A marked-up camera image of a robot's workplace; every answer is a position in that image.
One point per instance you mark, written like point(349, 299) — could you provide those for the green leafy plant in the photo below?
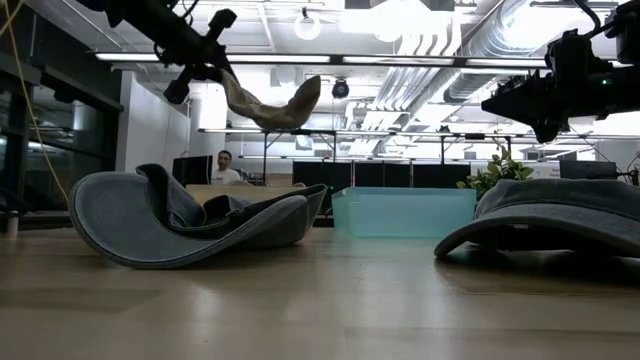
point(495, 172)

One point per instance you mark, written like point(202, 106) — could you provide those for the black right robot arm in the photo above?
point(627, 30)

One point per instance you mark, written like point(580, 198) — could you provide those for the black low partition wall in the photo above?
point(380, 175)

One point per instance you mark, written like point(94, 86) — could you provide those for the long ceiling light strip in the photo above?
point(280, 58)

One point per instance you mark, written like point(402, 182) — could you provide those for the beige baseball cap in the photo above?
point(280, 117)

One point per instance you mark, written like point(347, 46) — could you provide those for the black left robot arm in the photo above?
point(150, 25)

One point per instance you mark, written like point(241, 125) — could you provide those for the black computer monitor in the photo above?
point(192, 171)
point(587, 170)

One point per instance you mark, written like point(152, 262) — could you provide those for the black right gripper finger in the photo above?
point(548, 132)
point(525, 105)

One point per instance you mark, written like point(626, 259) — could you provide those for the blue-grey baseball cap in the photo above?
point(130, 220)
point(550, 210)

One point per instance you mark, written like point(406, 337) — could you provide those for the teal translucent plastic bin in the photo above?
point(400, 212)

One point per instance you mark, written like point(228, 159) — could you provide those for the black metal frame stand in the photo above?
point(300, 132)

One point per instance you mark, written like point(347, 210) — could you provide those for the person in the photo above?
point(225, 175)

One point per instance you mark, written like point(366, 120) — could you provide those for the small white cylinder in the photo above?
point(11, 225)

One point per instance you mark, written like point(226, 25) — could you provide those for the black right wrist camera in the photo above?
point(575, 55)

